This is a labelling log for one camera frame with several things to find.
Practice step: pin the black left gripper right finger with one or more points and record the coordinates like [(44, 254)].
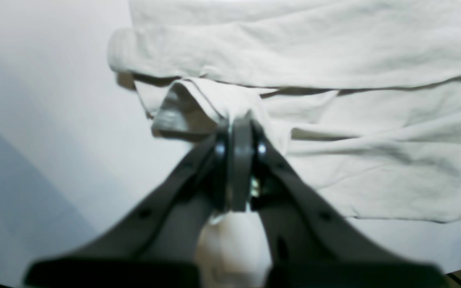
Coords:
[(311, 245)]

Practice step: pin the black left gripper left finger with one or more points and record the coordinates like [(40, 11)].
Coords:
[(154, 245)]

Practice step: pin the beige t-shirt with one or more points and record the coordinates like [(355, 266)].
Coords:
[(363, 97)]

